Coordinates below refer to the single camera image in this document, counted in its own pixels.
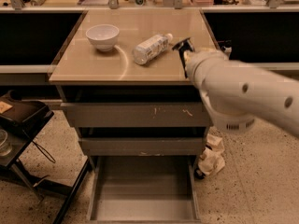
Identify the white ceramic bowl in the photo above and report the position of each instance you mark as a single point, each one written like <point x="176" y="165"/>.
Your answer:
<point x="103" y="36"/>

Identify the grey drawer cabinet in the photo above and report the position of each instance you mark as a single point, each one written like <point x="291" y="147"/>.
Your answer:
<point x="87" y="75"/>

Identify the small white bottle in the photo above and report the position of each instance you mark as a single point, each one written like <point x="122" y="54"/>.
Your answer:
<point x="227" y="50"/>

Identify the dark rxbar blueberry wrapper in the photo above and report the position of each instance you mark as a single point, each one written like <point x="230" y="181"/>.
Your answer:
<point x="180" y="47"/>

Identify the clear glass jar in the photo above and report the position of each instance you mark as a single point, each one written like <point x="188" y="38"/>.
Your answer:
<point x="5" y="146"/>

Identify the clear plastic water bottle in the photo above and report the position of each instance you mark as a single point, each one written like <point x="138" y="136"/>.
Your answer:
<point x="151" y="48"/>

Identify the open bottom drawer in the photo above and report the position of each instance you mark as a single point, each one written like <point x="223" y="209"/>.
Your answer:
<point x="143" y="190"/>

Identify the grey drawer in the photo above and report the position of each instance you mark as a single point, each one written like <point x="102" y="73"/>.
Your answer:
<point x="133" y="115"/>
<point x="154" y="141"/>

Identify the crumpled white paper bag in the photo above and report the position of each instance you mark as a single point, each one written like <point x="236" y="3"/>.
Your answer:
<point x="211" y="160"/>

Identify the grey top drawer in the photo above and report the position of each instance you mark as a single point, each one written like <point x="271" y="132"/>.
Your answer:
<point x="133" y="115"/>

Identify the black side cart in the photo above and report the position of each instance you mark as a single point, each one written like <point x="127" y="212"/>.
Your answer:
<point x="23" y="120"/>

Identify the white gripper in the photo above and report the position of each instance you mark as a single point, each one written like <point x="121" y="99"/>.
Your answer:
<point x="199" y="61"/>

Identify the grey middle drawer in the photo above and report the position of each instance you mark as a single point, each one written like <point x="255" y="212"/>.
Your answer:
<point x="154" y="141"/>

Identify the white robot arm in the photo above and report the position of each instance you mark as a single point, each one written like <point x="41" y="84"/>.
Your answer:
<point x="236" y="93"/>

